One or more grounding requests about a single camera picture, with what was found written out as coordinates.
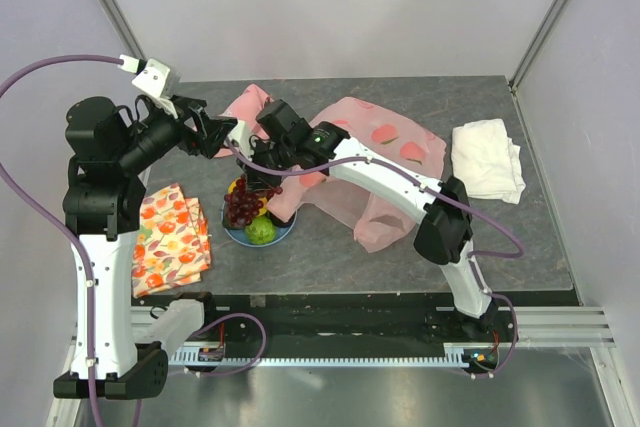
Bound white slotted cable duct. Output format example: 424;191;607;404
169;344;496;368

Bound fake purple grapes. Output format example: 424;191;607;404
222;174;283;230

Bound fake dark green avocado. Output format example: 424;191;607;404
222;214;240;230

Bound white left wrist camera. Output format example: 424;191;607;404
119;54;180;119

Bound pink baseball cap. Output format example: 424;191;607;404
221;84;273;139

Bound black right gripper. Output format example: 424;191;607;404
236;137;295;191

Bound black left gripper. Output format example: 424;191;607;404
116;92;236;173

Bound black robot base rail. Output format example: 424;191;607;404
139;288;521;348

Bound aluminium frame post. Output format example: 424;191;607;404
507;0;601;93
98;0;147;60

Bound fake dark purple mangosteen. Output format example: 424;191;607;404
268;213;294;228

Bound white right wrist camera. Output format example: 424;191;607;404
223;120;253;159

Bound fake yellow orange fruit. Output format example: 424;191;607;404
227;178;240;194

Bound aluminium frame post left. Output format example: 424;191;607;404
98;0;147;60

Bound white folded towel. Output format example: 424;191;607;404
451;119;526;205

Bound fake green custard apple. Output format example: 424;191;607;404
244;215;277;246

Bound pink plastic bag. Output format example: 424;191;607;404
267;97;446;253

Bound blue plastic bowl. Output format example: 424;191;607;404
224;214;297;248

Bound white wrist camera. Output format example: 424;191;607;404
223;120;253;159
119;54;180;119

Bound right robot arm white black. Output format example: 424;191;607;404
230;100;497;341

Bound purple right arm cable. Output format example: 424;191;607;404
221;138;527;379

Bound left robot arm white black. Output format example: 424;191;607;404
53;97;237;400

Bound aluminium frame post right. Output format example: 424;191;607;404
507;0;601;93

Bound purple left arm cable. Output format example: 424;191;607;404
0;54;267;427

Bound floral orange folded cloth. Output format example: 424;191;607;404
131;183;212;298

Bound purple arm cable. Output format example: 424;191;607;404
221;138;527;379
0;54;267;427

